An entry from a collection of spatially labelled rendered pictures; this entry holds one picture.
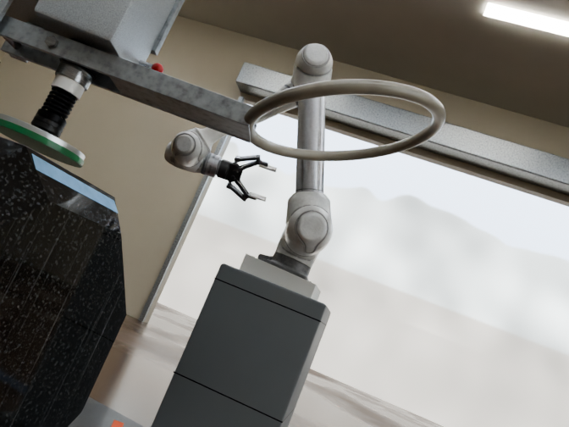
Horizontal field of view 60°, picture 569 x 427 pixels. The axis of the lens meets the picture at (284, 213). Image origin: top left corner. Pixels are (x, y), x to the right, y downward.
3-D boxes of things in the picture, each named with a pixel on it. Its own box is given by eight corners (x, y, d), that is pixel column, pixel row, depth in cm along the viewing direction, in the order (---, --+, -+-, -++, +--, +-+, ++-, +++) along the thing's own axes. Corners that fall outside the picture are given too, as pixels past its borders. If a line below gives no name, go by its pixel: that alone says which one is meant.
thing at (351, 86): (235, 89, 96) (235, 74, 96) (245, 162, 144) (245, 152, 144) (483, 91, 98) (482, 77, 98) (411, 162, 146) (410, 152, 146)
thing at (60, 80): (46, 81, 117) (52, 69, 117) (58, 93, 123) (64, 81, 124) (72, 91, 116) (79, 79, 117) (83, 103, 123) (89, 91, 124)
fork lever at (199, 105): (-34, 16, 112) (-24, -3, 113) (9, 58, 131) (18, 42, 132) (247, 120, 110) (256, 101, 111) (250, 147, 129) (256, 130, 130)
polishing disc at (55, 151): (35, 152, 131) (41, 141, 132) (99, 175, 124) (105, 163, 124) (-34, 113, 111) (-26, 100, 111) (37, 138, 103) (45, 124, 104)
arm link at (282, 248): (309, 270, 198) (330, 221, 202) (314, 268, 180) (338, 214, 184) (273, 253, 198) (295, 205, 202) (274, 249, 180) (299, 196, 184)
